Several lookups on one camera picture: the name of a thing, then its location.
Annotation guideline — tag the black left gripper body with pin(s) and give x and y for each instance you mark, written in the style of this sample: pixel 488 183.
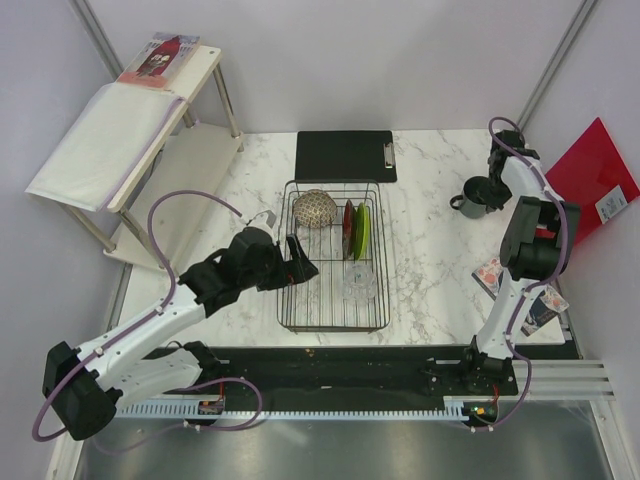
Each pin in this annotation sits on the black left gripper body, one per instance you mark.
pixel 272 274

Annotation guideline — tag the Little Women book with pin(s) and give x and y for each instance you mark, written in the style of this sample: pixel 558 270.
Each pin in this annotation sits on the Little Women book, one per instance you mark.
pixel 549 304

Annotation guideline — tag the patterned ceramic bowl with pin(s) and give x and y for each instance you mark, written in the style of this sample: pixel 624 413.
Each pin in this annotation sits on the patterned ceramic bowl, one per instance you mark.
pixel 314 209

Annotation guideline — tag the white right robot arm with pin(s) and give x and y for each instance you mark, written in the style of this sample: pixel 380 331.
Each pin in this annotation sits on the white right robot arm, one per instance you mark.
pixel 535 248

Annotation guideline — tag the black clipboard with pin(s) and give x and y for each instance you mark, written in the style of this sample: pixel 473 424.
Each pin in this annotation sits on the black clipboard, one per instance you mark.
pixel 345 156

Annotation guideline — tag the white slotted cable duct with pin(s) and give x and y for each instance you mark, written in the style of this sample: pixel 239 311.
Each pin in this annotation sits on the white slotted cable duct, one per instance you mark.
pixel 204 408

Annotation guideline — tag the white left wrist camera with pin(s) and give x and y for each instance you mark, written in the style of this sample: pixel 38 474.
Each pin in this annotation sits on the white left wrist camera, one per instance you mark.
pixel 264 220

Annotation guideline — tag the red illustrated book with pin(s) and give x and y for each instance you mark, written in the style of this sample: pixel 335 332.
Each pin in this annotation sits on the red illustrated book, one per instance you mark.
pixel 158 63

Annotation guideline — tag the dark green mug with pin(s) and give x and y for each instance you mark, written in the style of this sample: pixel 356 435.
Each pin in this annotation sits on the dark green mug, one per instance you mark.
pixel 471 202

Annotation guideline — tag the clear glass tumbler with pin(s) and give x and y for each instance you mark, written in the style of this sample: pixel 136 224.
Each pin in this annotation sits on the clear glass tumbler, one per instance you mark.
pixel 359 283

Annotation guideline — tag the dark wire dish rack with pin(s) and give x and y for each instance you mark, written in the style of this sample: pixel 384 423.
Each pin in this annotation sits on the dark wire dish rack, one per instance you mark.
pixel 318 305

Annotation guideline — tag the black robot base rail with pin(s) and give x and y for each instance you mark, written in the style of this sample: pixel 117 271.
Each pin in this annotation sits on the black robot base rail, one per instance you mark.
pixel 350 378

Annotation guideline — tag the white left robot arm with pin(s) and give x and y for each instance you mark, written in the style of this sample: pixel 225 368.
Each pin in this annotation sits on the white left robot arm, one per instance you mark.
pixel 86 385

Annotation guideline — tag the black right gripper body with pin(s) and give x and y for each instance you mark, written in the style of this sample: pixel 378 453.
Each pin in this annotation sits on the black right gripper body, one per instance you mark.
pixel 496 193

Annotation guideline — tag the red folder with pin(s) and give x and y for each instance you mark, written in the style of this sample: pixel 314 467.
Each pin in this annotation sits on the red folder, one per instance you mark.
pixel 593 175

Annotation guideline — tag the lime green plate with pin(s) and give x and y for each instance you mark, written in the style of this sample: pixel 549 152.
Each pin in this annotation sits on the lime green plate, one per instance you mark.
pixel 362 230

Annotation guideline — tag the white two-tier shelf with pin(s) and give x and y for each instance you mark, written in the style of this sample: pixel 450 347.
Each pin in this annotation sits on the white two-tier shelf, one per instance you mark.
pixel 186 155

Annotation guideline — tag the red floral plate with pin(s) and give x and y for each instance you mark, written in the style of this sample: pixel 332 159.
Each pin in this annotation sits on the red floral plate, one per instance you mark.
pixel 348 230

